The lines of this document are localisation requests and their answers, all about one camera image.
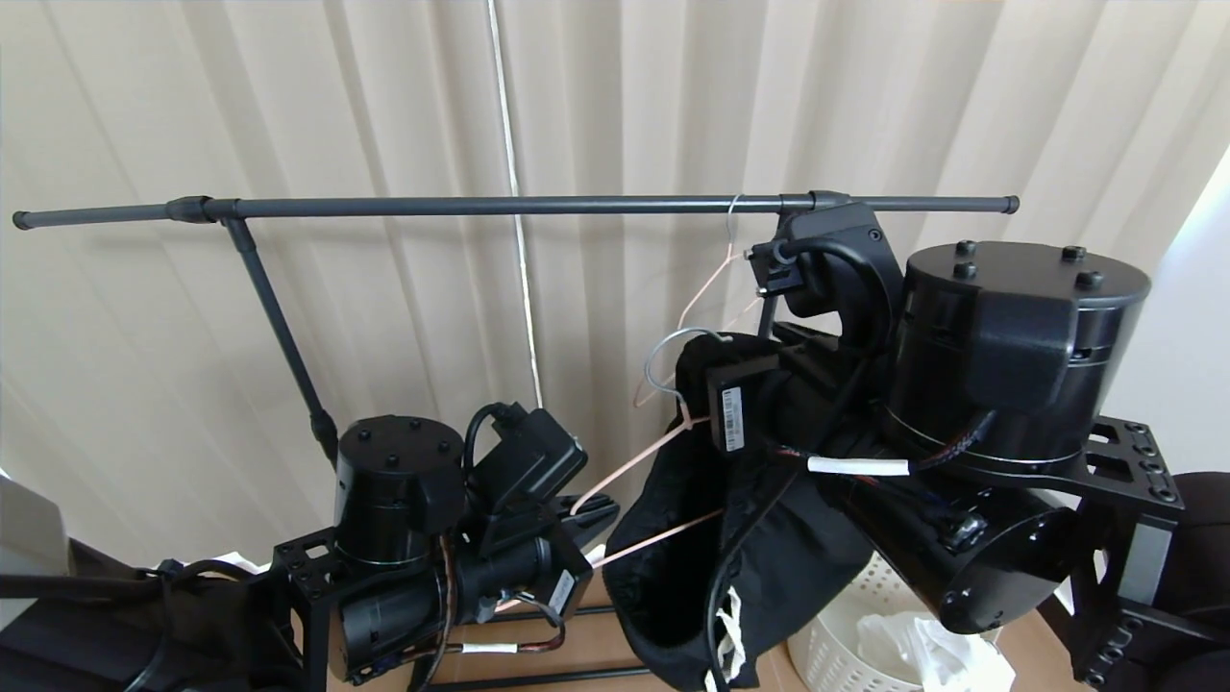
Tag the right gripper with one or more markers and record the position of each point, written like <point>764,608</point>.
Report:
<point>961,548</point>

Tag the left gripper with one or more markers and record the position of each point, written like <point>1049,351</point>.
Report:
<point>432,596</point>

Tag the black shorts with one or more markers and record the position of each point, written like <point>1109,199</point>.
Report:
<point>673,577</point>

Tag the pink clothes hanger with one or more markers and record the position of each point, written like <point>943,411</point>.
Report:
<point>634,462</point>
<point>708,286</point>

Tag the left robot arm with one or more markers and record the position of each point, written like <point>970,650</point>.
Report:
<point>394,481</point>

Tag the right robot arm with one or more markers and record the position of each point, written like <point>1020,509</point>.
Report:
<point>1019,356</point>

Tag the white laundry basket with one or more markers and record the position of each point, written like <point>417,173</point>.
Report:
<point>817,654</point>

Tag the black clothes rack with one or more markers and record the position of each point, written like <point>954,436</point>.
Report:
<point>480,206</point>

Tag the white garment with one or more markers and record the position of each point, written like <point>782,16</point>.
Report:
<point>922,654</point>

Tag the beige curtain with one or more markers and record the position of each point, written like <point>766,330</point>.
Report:
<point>288,96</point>

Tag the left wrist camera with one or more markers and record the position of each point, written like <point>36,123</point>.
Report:
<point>538,461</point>

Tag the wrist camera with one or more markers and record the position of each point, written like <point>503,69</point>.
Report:
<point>836,288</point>
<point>538,461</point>

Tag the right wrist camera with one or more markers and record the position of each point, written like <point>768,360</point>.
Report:
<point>836,288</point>

